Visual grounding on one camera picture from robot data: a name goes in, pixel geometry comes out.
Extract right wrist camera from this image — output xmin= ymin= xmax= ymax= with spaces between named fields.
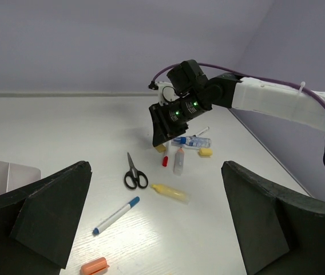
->
xmin=148 ymin=81 xmax=179 ymax=106

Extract red capped white marker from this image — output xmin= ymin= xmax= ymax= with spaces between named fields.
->
xmin=162 ymin=141 xmax=171 ymax=167

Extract black capped white pen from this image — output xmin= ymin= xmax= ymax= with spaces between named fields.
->
xmin=194 ymin=127 xmax=209 ymax=137

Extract blue capped white marker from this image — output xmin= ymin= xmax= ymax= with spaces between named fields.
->
xmin=92 ymin=197 xmax=140 ymax=235

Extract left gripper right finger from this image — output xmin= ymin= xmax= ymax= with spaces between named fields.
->
xmin=221 ymin=161 xmax=325 ymax=274

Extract orange eraser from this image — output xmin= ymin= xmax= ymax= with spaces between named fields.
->
xmin=80 ymin=257 xmax=109 ymax=275

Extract black scissors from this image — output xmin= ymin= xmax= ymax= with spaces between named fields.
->
xmin=124 ymin=153 xmax=149 ymax=190

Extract yellow glue tube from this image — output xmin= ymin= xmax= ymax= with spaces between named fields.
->
xmin=150 ymin=184 xmax=190 ymax=204

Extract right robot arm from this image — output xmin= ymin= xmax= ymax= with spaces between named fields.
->
xmin=149 ymin=60 xmax=325 ymax=166

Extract blue clear glue bottle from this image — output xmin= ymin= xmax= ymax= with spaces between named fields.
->
xmin=171 ymin=136 xmax=212 ymax=148

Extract white divided organizer tray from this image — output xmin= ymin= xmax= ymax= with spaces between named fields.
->
xmin=0 ymin=161 xmax=41 ymax=195

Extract yellow eraser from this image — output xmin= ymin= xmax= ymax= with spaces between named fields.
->
xmin=198 ymin=148 xmax=213 ymax=158

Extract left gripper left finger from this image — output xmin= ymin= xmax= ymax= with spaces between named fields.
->
xmin=0 ymin=161 xmax=92 ymax=274

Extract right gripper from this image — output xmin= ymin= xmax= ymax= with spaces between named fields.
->
xmin=149 ymin=96 xmax=212 ymax=147

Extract grey pencil shaped case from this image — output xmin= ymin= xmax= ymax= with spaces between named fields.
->
xmin=173 ymin=147 xmax=184 ymax=176

